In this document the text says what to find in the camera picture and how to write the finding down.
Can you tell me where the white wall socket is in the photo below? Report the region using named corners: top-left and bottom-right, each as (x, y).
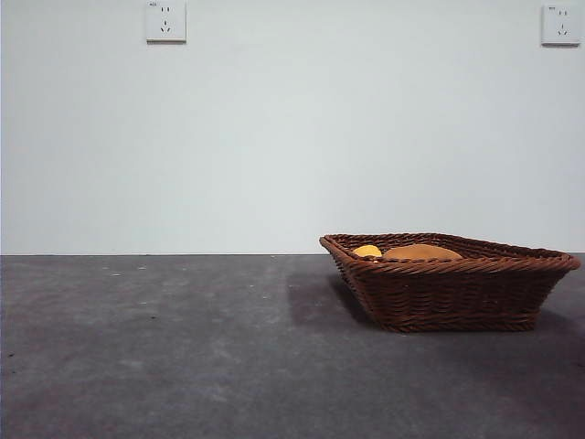
top-left (541, 4), bottom-right (582, 47)
top-left (145, 0), bottom-right (187, 45)

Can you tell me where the brown woven wicker basket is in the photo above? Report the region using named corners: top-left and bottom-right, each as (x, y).
top-left (318, 231), bottom-right (582, 333)

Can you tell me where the brown potato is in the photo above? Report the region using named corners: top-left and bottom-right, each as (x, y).
top-left (381, 242), bottom-right (464, 262)

